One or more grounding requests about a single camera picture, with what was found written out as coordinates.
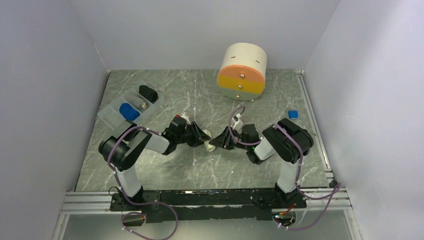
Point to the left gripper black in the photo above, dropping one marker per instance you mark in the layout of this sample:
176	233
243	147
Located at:
199	136

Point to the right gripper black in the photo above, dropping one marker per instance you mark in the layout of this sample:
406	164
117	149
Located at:
223	140

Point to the cream yellow cloth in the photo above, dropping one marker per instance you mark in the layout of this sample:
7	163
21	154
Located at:
209	147

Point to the blue underwear white trim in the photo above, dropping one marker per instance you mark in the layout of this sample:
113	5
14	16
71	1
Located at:
128	112

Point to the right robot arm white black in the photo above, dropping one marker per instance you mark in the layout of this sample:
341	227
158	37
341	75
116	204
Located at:
283	139

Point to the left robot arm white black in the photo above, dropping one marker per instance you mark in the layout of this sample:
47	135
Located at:
124	146

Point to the black rolled sock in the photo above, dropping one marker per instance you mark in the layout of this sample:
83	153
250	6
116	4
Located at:
148	93

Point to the round drawer cabinet orange yellow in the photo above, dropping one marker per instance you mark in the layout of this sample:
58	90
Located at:
242	75

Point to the small blue block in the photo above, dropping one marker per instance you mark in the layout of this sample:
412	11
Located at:
293	114

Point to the clear plastic compartment tray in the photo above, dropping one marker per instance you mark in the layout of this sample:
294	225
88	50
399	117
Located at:
136	104

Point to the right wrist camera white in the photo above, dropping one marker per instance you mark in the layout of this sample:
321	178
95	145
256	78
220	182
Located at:
236	122

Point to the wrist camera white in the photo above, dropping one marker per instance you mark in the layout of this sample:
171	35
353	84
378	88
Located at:
236	122
187	115

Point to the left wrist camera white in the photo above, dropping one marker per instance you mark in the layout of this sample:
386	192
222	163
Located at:
187	115

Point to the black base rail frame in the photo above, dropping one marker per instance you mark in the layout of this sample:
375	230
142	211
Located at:
261	204

